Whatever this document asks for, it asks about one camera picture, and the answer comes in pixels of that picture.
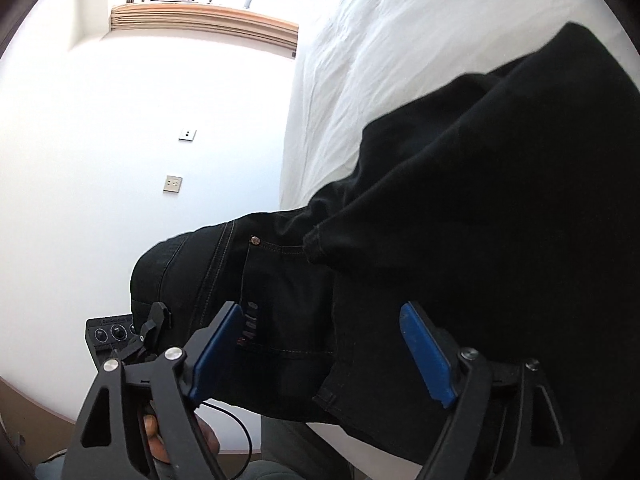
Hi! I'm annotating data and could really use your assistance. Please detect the person's grey trousers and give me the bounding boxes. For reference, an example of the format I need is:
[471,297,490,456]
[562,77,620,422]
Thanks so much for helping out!
[220,417,361,480]

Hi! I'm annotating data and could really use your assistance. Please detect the beige curtain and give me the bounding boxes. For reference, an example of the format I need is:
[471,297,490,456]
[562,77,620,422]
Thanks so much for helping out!
[109,4,300,58]

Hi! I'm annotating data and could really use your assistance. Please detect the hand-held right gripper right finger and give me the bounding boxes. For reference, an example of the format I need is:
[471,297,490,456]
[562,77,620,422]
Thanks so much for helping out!
[399,301,583,480]

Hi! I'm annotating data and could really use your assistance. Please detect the white bed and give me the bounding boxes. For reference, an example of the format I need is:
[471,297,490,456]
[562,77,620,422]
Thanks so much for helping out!
[260,0,608,480]

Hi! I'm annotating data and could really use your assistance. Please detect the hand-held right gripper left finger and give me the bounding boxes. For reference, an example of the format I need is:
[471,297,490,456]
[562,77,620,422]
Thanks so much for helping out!
[60,301,245,480]

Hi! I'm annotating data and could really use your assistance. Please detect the black denim pants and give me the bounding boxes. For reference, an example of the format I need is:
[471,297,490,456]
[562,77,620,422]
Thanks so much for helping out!
[129,21,640,466]

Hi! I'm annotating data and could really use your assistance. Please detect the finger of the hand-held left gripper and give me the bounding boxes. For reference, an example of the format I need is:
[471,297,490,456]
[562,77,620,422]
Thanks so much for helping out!
[120,301,173,363]

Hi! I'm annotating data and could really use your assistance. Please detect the person's left hand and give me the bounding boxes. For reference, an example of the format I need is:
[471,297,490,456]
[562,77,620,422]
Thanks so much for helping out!
[141,412,221,463]

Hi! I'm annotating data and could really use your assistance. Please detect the black cable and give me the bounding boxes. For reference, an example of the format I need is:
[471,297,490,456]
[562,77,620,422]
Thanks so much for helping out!
[199,400,253,478]

